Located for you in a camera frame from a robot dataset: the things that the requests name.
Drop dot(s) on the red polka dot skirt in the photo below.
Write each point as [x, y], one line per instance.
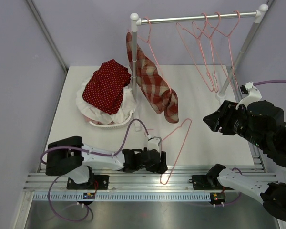
[105, 88]

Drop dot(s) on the pink hanger of red skirt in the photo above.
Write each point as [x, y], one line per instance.
[181, 148]

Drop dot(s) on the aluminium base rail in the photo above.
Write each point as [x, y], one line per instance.
[143, 181]

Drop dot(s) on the white skirt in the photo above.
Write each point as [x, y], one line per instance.
[82, 105]

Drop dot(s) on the red plaid skirt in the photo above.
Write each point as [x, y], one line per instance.
[159, 95]

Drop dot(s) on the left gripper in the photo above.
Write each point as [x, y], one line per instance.
[159, 168]

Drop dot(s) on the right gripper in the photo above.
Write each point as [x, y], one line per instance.
[222, 117]

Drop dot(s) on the pink hanger of white skirt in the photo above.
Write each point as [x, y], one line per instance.
[192, 43]

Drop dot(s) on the white metal clothes rack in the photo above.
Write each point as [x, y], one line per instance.
[136, 21]

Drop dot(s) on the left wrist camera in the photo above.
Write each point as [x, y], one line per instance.
[154, 143]

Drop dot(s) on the white plastic basket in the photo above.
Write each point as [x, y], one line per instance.
[109, 125]

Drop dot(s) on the pink skirt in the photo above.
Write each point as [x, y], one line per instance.
[93, 121]

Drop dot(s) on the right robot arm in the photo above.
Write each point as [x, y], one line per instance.
[261, 124]

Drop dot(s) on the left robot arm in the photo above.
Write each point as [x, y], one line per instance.
[72, 158]

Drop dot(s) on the white slotted cable duct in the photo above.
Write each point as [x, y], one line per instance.
[122, 197]

